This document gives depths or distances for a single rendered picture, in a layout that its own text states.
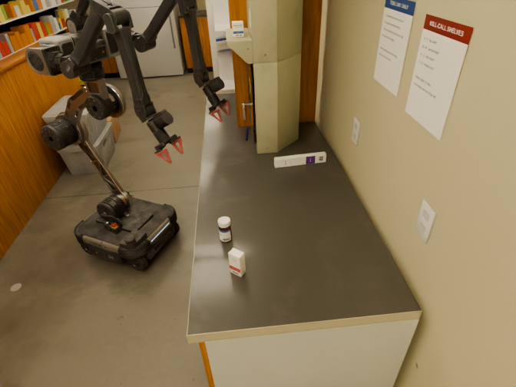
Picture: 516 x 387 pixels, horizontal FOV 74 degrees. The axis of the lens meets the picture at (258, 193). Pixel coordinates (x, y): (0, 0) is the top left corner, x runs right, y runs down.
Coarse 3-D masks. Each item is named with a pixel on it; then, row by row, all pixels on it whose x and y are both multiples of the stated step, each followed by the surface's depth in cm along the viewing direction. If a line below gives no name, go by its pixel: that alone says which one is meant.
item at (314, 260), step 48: (240, 144) 194; (240, 192) 156; (288, 192) 154; (336, 192) 153; (240, 240) 130; (288, 240) 129; (336, 240) 128; (192, 288) 112; (240, 288) 111; (288, 288) 111; (336, 288) 110; (384, 288) 109; (192, 336) 99; (240, 336) 101
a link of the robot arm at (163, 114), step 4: (136, 112) 152; (140, 112) 151; (156, 112) 157; (160, 112) 149; (164, 112) 151; (168, 112) 152; (140, 116) 152; (144, 116) 152; (152, 116) 151; (156, 116) 151; (160, 116) 150; (164, 116) 150; (168, 116) 152; (144, 120) 152; (156, 120) 152; (160, 120) 150; (164, 120) 150; (168, 120) 151; (172, 120) 153; (160, 124) 152; (164, 124) 152; (168, 124) 152
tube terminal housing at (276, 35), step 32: (256, 0) 143; (288, 0) 149; (256, 32) 150; (288, 32) 156; (256, 64) 158; (288, 64) 165; (256, 96) 166; (288, 96) 174; (256, 128) 176; (288, 128) 185
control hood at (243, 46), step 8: (232, 32) 168; (248, 32) 166; (232, 40) 153; (240, 40) 152; (248, 40) 152; (232, 48) 153; (240, 48) 153; (248, 48) 153; (240, 56) 155; (248, 56) 155
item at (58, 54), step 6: (42, 48) 154; (48, 48) 155; (54, 48) 157; (42, 54) 154; (48, 54) 155; (54, 54) 155; (60, 54) 155; (48, 60) 155; (54, 60) 155; (60, 60) 154; (48, 66) 157; (54, 66) 156; (54, 72) 161; (60, 72) 162
